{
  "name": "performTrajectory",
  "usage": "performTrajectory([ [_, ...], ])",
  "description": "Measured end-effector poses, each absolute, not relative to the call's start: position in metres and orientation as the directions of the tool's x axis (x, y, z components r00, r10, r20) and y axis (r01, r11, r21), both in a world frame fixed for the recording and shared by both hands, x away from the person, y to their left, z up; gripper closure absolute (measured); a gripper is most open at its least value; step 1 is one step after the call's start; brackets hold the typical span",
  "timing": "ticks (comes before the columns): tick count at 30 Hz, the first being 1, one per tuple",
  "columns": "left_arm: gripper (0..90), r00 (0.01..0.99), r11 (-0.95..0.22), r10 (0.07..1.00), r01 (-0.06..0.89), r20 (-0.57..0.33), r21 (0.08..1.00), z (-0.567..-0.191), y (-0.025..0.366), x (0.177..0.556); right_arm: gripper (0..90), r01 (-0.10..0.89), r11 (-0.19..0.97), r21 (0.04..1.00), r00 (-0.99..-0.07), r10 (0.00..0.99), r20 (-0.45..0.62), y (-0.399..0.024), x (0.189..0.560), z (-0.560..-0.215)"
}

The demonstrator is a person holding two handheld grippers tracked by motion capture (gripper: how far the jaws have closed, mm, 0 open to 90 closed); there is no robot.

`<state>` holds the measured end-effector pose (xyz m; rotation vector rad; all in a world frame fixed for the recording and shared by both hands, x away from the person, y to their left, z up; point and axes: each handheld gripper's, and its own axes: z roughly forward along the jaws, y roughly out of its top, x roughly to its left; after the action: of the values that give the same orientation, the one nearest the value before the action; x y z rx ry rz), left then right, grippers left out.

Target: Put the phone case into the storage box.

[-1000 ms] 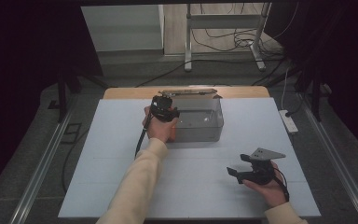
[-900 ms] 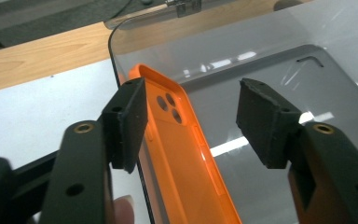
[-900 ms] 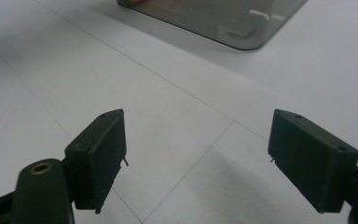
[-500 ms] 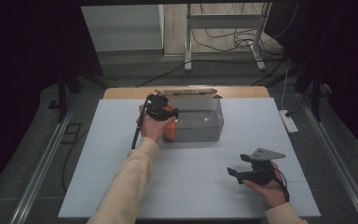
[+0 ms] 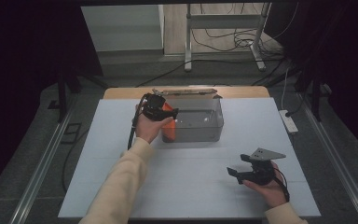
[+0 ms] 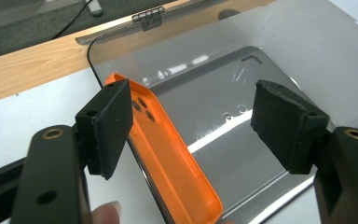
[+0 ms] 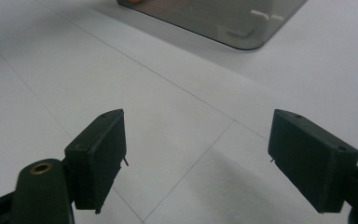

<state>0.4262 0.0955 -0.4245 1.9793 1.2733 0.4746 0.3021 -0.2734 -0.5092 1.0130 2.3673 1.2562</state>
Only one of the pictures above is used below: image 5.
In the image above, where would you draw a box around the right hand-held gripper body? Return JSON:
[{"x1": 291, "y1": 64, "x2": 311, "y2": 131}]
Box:
[{"x1": 238, "y1": 147, "x2": 287, "y2": 187}]

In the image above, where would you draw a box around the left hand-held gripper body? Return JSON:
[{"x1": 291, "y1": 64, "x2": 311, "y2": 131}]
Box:
[{"x1": 141, "y1": 89, "x2": 170, "y2": 122}]

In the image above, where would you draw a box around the orange phone case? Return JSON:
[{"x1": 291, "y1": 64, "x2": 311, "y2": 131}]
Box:
[{"x1": 161, "y1": 102, "x2": 177, "y2": 142}]

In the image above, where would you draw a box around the clear plastic storage box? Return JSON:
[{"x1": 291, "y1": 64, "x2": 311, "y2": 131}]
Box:
[{"x1": 158, "y1": 88, "x2": 225, "y2": 144}]

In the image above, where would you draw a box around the person's right hand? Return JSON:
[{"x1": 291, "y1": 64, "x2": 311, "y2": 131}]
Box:
[{"x1": 242, "y1": 161, "x2": 289, "y2": 209}]

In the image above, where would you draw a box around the person's left hand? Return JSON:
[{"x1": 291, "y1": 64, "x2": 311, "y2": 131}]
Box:
[{"x1": 134, "y1": 104, "x2": 173, "y2": 145}]

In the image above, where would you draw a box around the white power strip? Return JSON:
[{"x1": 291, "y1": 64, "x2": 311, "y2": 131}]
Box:
[{"x1": 278, "y1": 109, "x2": 299, "y2": 135}]

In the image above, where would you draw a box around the white table board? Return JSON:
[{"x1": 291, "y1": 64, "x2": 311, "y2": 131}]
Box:
[{"x1": 58, "y1": 97, "x2": 322, "y2": 218}]

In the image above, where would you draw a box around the white metal stand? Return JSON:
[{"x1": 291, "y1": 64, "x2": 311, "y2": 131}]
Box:
[{"x1": 184, "y1": 3, "x2": 273, "y2": 73}]

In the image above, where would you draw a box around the white panel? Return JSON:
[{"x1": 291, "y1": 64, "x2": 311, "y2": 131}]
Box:
[{"x1": 81, "y1": 4, "x2": 165, "y2": 52}]

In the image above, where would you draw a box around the black stand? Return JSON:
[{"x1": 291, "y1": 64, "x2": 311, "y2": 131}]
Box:
[
  {"x1": 48, "y1": 66, "x2": 110, "y2": 124},
  {"x1": 293, "y1": 69, "x2": 333, "y2": 122}
]

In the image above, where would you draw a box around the dark curtain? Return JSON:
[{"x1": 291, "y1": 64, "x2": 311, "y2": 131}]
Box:
[
  {"x1": 0, "y1": 0, "x2": 104, "y2": 200},
  {"x1": 265, "y1": 0, "x2": 358, "y2": 153}
]

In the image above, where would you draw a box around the right hand-held gripper cable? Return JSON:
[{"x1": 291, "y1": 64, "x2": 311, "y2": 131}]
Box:
[{"x1": 271, "y1": 166, "x2": 291, "y2": 203}]

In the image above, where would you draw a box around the hand-held gripper cable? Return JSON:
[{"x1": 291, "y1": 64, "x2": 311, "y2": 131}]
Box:
[
  {"x1": 127, "y1": 92, "x2": 149, "y2": 151},
  {"x1": 271, "y1": 166, "x2": 291, "y2": 203}
]

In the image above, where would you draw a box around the left hand-held gripper cable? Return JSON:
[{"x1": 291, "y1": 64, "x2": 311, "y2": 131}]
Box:
[{"x1": 127, "y1": 92, "x2": 149, "y2": 151}]

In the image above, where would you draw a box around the long black floor cable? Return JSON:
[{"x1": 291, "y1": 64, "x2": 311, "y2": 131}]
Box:
[{"x1": 134, "y1": 58, "x2": 282, "y2": 89}]

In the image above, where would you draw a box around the aluminium floor rail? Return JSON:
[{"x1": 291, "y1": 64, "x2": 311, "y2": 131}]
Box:
[
  {"x1": 8, "y1": 102, "x2": 76, "y2": 224},
  {"x1": 296, "y1": 92, "x2": 358, "y2": 224}
]

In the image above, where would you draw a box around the white power strip cable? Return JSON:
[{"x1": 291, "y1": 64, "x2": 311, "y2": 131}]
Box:
[{"x1": 281, "y1": 66, "x2": 291, "y2": 112}]

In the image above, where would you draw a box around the black floor frame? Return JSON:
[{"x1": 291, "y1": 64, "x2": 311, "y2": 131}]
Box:
[{"x1": 60, "y1": 122, "x2": 83, "y2": 145}]

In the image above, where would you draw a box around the tangle of black floor cables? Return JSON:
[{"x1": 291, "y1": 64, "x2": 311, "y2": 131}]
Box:
[{"x1": 190, "y1": 3, "x2": 299, "y2": 60}]

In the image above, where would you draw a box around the thin black floor cable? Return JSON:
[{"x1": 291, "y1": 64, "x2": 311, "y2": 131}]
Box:
[{"x1": 61, "y1": 129, "x2": 90, "y2": 194}]

